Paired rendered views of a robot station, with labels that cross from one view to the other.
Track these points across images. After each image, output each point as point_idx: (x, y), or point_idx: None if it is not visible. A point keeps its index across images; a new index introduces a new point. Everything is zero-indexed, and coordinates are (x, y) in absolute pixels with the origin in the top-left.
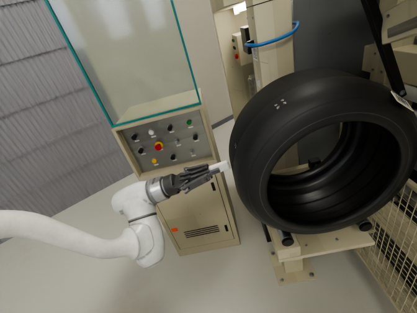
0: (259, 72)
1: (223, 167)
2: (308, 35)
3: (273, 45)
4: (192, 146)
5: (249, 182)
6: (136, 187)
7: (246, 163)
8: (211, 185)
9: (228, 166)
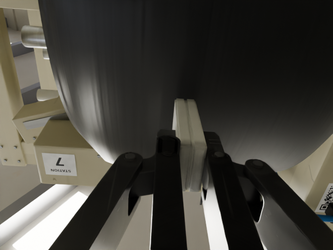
0: (332, 165)
1: (174, 128)
2: None
3: (295, 178)
4: None
5: (56, 73)
6: None
7: (83, 128)
8: None
9: (173, 113)
